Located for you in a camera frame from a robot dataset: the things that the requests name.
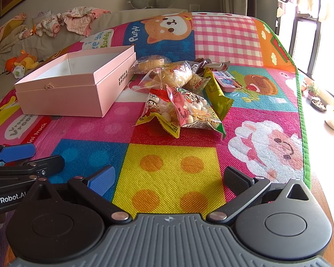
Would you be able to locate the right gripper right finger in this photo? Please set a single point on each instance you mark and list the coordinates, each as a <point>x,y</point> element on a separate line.
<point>248,192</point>

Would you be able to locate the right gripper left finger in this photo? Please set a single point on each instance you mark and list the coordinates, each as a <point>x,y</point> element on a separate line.
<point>90,191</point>

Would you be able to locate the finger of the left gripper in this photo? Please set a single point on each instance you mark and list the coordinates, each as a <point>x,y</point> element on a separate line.
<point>15,153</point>
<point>43,167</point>

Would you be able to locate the yellow long snack bar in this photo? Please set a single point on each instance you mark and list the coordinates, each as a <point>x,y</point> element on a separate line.
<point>220,103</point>

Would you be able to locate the pink cardboard box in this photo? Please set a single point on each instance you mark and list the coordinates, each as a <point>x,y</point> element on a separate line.
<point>83,83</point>

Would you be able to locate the marshmallow candy bag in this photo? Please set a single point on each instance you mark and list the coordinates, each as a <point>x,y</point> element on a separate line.
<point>194,111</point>

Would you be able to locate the pink Volcano snack packet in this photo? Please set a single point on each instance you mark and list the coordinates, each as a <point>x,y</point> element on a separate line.
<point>226,81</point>

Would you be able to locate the brown spiral candy packet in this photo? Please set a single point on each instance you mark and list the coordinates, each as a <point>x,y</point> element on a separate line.
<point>201,64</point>

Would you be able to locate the bread roll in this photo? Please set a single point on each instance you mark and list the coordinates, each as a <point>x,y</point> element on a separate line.
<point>145,64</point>
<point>175,74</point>

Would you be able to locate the cartoon biscuit ball bag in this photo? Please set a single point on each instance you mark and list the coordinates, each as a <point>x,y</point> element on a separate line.
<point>158,105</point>

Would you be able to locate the sesame snack bar packet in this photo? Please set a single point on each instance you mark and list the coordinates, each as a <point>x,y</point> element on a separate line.
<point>196,84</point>

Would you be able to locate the colourful cartoon play mat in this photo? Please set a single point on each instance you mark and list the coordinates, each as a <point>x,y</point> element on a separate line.
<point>170,174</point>

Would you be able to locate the beige sofa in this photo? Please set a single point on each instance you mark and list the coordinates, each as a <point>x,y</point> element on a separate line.
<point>44,47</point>

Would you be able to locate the orange yellow plush toy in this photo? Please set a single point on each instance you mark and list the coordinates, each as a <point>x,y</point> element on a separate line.
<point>18,66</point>

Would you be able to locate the pink yellow cushion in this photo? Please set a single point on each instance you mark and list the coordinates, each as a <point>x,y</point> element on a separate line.
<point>13,23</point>

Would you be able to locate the pink baby clothes pile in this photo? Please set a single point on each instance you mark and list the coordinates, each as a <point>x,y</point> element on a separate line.
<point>77,20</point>

